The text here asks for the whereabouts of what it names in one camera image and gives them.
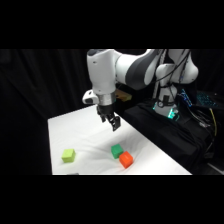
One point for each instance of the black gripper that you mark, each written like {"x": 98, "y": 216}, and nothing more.
{"x": 106, "y": 110}

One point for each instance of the dark green block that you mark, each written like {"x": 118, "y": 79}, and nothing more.
{"x": 116, "y": 150}

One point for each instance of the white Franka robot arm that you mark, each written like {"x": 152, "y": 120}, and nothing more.
{"x": 113, "y": 73}

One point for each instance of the red block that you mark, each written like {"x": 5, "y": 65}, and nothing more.
{"x": 126, "y": 160}

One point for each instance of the lime green block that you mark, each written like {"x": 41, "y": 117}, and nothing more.
{"x": 68, "y": 155}

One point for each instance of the yellow-brown wrist connector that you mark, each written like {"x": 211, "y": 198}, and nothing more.
{"x": 124, "y": 96}

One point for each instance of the black robot stand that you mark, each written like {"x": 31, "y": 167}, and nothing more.
{"x": 166, "y": 133}

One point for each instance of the black curtain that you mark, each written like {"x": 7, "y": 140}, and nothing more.
{"x": 40, "y": 93}

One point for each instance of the blue backlit keyboard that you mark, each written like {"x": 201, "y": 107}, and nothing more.
{"x": 207, "y": 98}

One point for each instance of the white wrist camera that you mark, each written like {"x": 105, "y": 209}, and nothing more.
{"x": 89, "y": 98}

